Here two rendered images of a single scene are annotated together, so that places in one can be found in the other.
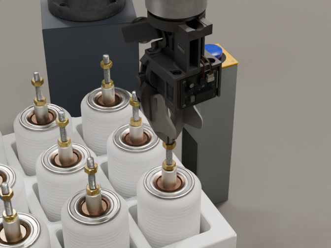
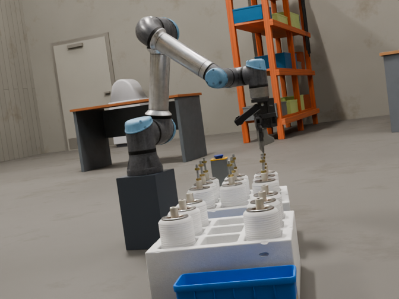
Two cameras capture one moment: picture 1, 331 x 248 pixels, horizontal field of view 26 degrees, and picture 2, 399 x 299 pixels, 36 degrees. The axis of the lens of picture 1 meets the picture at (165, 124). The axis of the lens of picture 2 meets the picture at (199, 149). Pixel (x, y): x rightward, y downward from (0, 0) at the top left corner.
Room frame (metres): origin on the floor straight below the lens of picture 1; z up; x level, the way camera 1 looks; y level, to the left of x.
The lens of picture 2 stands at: (-0.32, 2.14, 0.55)
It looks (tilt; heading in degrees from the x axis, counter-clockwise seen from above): 4 degrees down; 303
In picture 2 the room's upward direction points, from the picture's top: 8 degrees counter-clockwise
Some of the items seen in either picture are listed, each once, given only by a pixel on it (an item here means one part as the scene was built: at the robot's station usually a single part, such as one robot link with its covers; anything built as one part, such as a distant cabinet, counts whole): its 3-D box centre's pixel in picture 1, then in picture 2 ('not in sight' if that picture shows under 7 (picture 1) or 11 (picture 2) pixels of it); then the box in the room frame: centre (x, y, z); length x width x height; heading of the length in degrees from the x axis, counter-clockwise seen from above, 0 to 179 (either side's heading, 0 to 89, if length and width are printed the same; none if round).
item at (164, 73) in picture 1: (179, 53); (263, 113); (0.77, -0.02, 0.48); 0.09 x 0.08 x 0.12; 33
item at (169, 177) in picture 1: (169, 175); not in sight; (0.79, -0.01, 0.26); 0.02 x 0.02 x 0.03
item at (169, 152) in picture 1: (169, 155); not in sight; (0.79, -0.01, 0.30); 0.01 x 0.01 x 0.08
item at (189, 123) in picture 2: not in sight; (140, 132); (3.86, -3.12, 0.34); 1.28 x 0.66 x 0.69; 11
